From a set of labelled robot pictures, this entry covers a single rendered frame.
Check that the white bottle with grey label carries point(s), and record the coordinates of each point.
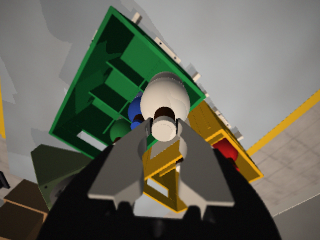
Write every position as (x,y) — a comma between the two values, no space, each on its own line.
(165,99)

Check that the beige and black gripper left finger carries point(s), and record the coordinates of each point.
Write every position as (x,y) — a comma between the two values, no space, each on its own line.
(114,175)

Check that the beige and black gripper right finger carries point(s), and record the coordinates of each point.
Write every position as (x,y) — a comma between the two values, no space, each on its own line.
(210,181)

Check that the blue bottle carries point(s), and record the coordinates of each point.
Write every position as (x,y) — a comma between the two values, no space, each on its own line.
(134,112)

